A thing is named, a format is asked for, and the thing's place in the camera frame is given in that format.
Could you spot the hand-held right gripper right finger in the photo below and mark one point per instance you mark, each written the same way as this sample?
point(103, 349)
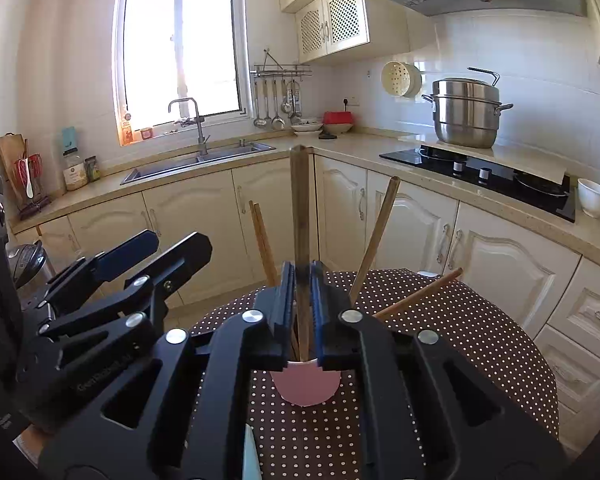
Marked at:
point(319, 310)

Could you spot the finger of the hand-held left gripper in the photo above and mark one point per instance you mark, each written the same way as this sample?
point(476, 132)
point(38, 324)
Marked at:
point(125, 255)
point(185, 260)

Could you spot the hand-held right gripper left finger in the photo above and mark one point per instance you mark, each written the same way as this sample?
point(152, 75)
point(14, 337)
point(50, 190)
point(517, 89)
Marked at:
point(288, 305)

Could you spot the pink cup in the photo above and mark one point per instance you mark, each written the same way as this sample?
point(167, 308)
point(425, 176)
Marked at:
point(305, 385)

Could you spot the brown single chopstick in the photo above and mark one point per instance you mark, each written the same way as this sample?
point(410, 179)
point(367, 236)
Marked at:
point(301, 210)

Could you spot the bunch of wooden chopsticks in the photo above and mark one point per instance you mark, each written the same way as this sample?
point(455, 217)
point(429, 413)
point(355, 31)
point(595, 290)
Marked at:
point(377, 230)

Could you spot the small green jar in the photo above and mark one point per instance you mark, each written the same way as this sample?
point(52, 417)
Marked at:
point(92, 170)

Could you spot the glass jar with white lid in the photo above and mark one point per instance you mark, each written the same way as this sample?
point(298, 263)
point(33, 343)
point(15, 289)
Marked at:
point(75, 175)

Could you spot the stainless steel sink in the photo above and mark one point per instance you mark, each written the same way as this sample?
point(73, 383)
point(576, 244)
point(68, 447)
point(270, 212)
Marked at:
point(195, 162)

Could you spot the orange bottle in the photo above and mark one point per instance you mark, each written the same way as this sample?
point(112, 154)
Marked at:
point(127, 132)

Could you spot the small sill jar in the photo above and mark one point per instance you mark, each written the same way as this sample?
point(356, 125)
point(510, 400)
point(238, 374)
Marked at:
point(146, 134)

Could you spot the metal faucet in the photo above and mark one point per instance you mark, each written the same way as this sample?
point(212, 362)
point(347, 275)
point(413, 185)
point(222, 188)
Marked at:
point(200, 135)

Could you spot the light blue box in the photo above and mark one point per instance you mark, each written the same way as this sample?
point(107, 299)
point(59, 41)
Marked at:
point(69, 140)

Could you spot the wooden cutting board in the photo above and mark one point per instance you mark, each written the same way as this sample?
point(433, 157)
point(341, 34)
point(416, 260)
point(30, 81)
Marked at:
point(9, 160)

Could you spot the light blue knife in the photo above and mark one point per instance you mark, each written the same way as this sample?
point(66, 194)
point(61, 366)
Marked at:
point(252, 455)

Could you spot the hanging metal ladle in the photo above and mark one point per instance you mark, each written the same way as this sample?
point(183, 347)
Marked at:
point(259, 121)
point(278, 122)

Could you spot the stacked white dishes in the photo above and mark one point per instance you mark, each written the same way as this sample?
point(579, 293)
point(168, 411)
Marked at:
point(307, 127)

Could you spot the white dish under red container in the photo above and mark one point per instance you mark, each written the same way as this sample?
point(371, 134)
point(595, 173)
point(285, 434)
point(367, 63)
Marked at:
point(337, 129)

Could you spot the black glass gas stove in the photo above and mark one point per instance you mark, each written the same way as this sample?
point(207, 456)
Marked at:
point(430, 165)

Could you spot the hanging metal spoon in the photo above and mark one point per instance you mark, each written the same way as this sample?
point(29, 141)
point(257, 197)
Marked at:
point(286, 107)

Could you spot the hanging metal skimmer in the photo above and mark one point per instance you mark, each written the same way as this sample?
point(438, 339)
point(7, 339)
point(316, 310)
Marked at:
point(296, 112)

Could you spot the cream lower cabinets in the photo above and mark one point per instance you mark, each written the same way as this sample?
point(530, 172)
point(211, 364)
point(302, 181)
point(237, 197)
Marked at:
point(505, 270)

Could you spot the red container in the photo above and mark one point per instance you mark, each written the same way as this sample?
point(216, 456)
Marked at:
point(338, 117)

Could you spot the kitchen window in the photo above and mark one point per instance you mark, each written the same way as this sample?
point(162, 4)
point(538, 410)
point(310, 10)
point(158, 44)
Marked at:
point(180, 45)

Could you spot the stainless steel steamer pot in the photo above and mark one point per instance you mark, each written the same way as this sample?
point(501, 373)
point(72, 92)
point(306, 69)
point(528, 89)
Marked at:
point(465, 120)

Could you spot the small lattice door cabinet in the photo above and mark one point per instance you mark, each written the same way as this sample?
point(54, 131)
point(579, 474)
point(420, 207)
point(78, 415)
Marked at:
point(340, 25)

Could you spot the white bowl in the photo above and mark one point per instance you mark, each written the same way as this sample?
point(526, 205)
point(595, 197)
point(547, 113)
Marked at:
point(594, 200)

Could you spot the white wall socket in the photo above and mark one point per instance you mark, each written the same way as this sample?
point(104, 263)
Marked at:
point(350, 101)

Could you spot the wall utensil rack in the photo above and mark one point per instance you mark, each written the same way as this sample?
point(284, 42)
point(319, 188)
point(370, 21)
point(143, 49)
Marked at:
point(280, 71)

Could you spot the cream wall colander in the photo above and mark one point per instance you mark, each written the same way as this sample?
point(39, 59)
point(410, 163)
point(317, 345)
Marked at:
point(400, 80)

